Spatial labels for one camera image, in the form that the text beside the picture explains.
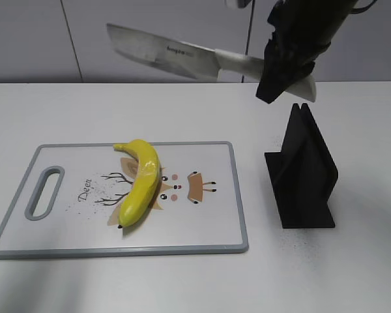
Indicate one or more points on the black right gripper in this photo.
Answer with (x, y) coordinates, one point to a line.
(302, 31)

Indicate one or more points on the white-handled kitchen knife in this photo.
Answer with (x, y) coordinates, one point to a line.
(180, 58)

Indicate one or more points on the yellow plastic banana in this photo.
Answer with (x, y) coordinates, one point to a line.
(145, 183)

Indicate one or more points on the black knife stand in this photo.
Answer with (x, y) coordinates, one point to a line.
(302, 174)

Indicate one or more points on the white grey-rimmed cutting board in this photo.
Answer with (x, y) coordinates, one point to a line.
(67, 203)

